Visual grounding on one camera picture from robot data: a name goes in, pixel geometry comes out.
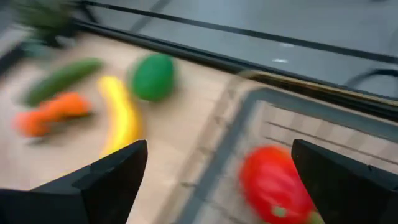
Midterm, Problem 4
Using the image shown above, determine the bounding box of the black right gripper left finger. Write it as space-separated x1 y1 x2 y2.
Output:
0 139 149 224

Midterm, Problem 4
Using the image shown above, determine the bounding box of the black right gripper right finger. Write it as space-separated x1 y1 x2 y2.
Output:
292 139 398 224

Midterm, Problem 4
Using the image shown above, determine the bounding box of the red apple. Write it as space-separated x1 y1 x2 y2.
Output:
238 144 318 224

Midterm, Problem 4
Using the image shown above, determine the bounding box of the yellow banana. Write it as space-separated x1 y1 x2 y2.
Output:
96 74 144 158

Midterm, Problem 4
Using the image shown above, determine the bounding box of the green cucumber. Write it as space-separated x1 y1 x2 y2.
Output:
21 57 105 108

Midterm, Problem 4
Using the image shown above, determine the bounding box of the green lime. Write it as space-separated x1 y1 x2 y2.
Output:
126 52 178 103

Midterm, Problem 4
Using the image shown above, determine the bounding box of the potted succulent plant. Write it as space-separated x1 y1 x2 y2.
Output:
12 0 78 47

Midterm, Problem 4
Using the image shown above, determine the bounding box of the wire mesh basket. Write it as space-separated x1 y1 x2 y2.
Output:
214 70 398 224

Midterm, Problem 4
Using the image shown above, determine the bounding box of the black hanging cable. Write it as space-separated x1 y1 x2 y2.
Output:
343 67 398 91

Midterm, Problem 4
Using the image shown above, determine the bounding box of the wire basket on tray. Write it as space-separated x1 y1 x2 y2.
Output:
177 86 398 224

